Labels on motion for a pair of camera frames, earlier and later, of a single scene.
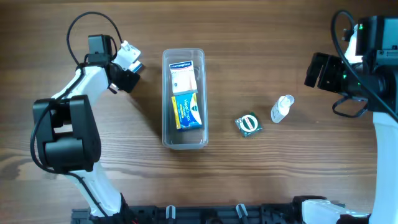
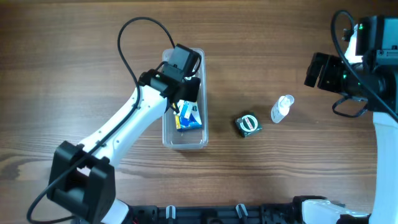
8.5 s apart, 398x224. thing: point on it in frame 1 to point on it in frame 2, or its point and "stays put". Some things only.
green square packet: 249,124 stays put
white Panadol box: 135,66 to 184,108
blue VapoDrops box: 186,111 stays put
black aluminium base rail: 208,214 stays put
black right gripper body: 325,76 stays put
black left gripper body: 129,81 to 189,90
